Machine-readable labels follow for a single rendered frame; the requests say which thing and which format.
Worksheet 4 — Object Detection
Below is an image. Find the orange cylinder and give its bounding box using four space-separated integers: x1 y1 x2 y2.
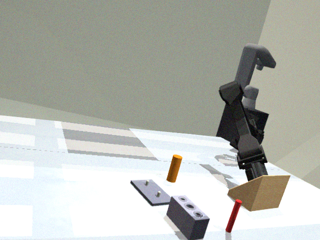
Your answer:
166 154 183 183

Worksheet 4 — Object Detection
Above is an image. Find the red peg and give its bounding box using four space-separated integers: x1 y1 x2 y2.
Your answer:
225 199 242 233

